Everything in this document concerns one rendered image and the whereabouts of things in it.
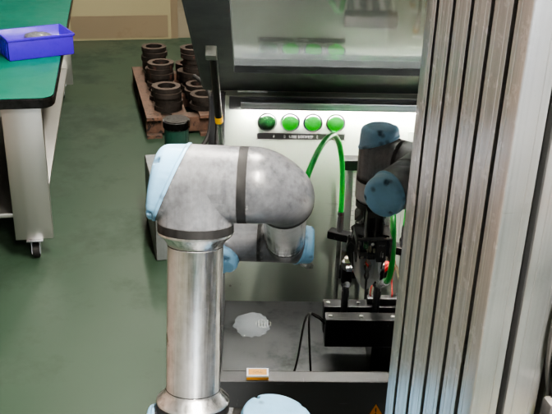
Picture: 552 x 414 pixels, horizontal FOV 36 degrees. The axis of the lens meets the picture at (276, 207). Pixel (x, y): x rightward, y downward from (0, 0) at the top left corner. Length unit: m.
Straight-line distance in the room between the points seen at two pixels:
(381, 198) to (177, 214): 0.39
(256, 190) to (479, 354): 0.45
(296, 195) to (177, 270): 0.21
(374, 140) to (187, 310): 0.53
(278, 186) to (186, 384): 0.34
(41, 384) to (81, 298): 0.66
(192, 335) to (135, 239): 3.34
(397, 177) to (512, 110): 0.68
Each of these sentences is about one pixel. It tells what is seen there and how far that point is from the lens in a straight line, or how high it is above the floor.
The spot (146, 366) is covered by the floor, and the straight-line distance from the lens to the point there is 3.63.
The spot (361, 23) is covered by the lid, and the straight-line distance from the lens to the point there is 1.71.
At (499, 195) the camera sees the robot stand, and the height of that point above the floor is 1.80.
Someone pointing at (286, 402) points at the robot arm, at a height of 1.26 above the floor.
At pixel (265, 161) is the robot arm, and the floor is 1.66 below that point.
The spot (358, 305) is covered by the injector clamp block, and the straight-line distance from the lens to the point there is 2.19.
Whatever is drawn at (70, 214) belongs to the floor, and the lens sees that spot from 4.94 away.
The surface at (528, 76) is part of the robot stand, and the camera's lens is 0.77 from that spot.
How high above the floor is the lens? 2.13
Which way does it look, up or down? 25 degrees down
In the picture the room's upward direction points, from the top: 2 degrees clockwise
